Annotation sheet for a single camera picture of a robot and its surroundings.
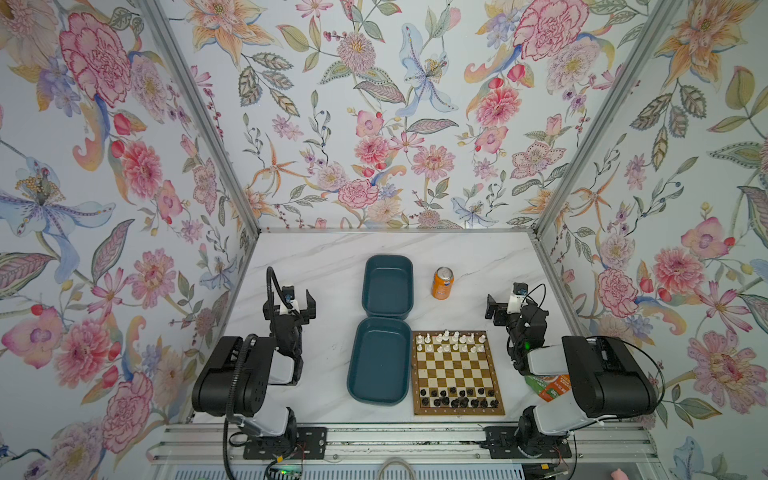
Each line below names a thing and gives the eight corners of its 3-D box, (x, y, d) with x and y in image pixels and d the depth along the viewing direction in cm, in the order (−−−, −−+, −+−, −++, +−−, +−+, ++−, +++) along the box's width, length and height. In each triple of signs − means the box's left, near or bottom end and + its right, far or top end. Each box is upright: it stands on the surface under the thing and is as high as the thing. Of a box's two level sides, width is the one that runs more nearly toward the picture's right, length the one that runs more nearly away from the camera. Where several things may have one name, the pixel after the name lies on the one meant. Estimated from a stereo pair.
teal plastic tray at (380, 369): (348, 406, 82) (346, 399, 77) (354, 327, 97) (352, 317, 92) (413, 406, 82) (415, 399, 77) (408, 327, 97) (410, 317, 92)
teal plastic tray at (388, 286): (362, 321, 98) (361, 311, 93) (365, 265, 113) (364, 253, 108) (415, 321, 98) (416, 311, 93) (411, 265, 113) (412, 254, 108)
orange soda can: (432, 300, 101) (436, 282, 93) (430, 284, 106) (434, 266, 98) (450, 300, 101) (456, 282, 93) (447, 284, 106) (453, 266, 98)
